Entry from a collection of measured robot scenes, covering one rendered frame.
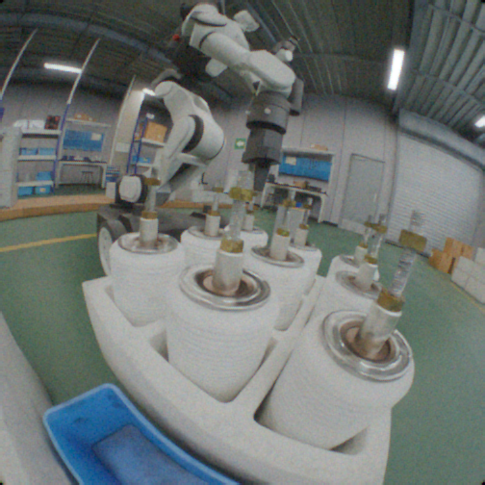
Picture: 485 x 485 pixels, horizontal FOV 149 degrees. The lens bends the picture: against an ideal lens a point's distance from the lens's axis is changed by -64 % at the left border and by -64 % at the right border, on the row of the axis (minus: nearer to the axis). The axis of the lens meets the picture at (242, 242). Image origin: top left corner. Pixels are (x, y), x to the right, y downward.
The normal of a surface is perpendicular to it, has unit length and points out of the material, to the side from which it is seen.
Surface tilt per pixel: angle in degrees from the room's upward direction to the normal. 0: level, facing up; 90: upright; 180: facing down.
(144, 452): 0
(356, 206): 90
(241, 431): 0
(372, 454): 0
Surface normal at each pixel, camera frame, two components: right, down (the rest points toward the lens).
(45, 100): 0.84, 0.28
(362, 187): -0.51, 0.13
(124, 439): 0.18, -0.95
